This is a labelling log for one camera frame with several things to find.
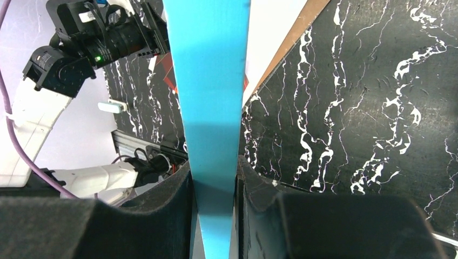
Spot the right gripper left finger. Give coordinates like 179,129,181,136
1,163,193,258

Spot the aluminium rail base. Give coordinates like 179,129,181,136
111,130,188,169

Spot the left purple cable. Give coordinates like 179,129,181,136
0,0,78,200

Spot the blue wooden picture frame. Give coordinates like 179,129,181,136
164,1,250,258

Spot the brown cardboard backing board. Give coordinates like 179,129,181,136
251,0,329,94

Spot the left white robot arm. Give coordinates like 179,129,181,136
1,1,171,198

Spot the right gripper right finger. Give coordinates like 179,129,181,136
236,156,447,258

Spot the light blue eraser block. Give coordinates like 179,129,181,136
97,100,128,114

